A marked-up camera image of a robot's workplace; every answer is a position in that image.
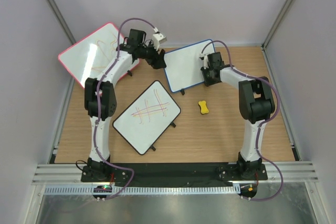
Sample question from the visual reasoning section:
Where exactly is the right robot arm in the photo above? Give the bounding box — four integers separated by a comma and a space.
199, 52, 277, 180

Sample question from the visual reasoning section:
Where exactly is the pink framed whiteboard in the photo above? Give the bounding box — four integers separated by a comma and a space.
58, 23, 140, 88

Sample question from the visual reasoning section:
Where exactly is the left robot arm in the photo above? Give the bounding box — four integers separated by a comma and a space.
81, 28, 166, 182

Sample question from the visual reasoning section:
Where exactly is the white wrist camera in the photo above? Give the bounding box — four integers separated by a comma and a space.
152, 27, 167, 51
199, 53, 209, 71

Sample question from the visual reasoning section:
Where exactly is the aluminium frame rail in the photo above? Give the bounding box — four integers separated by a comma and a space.
32, 161, 319, 185

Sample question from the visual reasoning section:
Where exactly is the yellow black whiteboard eraser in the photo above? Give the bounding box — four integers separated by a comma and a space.
198, 100, 209, 115

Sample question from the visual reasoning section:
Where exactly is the black framed whiteboard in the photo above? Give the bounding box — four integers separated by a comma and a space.
112, 80, 181, 155

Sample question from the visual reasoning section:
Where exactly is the slotted cable duct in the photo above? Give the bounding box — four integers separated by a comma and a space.
44, 184, 240, 196

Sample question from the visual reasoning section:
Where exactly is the blue framed whiteboard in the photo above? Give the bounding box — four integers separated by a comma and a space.
164, 39, 215, 93

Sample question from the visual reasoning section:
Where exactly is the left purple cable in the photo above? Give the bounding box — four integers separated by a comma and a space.
94, 18, 135, 200

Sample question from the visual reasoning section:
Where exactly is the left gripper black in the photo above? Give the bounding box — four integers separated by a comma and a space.
138, 40, 167, 70

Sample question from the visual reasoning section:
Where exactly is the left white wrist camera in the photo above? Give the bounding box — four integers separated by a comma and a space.
152, 27, 167, 51

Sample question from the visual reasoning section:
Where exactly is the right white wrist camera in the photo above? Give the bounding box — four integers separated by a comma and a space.
199, 53, 209, 71

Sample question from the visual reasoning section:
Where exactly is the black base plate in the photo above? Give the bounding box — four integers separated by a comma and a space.
81, 160, 268, 183

